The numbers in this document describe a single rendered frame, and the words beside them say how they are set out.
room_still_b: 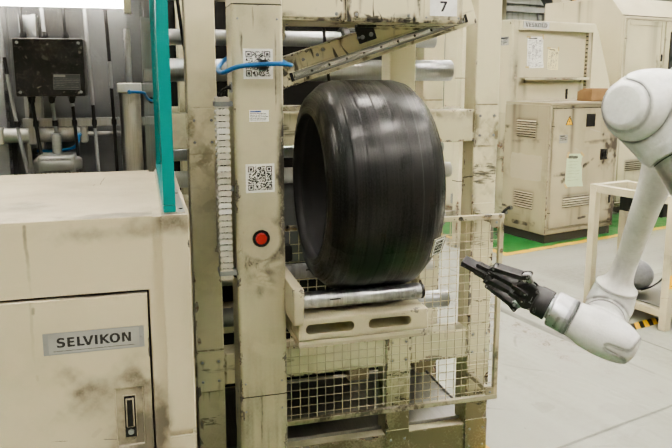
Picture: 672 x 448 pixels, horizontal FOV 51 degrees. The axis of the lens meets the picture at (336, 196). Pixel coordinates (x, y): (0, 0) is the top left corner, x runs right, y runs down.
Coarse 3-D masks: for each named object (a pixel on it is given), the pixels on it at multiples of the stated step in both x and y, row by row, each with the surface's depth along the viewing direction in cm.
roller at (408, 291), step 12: (348, 288) 186; (360, 288) 186; (372, 288) 187; (384, 288) 187; (396, 288) 188; (408, 288) 189; (420, 288) 190; (312, 300) 182; (324, 300) 182; (336, 300) 183; (348, 300) 184; (360, 300) 185; (372, 300) 186; (384, 300) 188; (396, 300) 189
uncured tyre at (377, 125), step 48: (336, 96) 178; (384, 96) 179; (336, 144) 170; (384, 144) 170; (432, 144) 174; (336, 192) 169; (384, 192) 168; (432, 192) 172; (336, 240) 173; (384, 240) 172; (432, 240) 177; (336, 288) 190
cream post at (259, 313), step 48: (240, 0) 172; (240, 48) 174; (240, 96) 176; (240, 144) 178; (240, 192) 180; (240, 240) 182; (240, 288) 184; (240, 336) 186; (240, 384) 189; (240, 432) 192
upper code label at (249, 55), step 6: (246, 48) 174; (246, 54) 174; (252, 54) 175; (258, 54) 175; (264, 54) 176; (270, 54) 176; (246, 60) 175; (252, 60) 175; (258, 60) 175; (270, 60) 176; (270, 66) 176; (246, 72) 175; (252, 72) 175; (258, 72) 176; (264, 72) 176; (270, 72) 177; (246, 78) 175; (252, 78) 176; (258, 78) 176; (264, 78) 176; (270, 78) 177
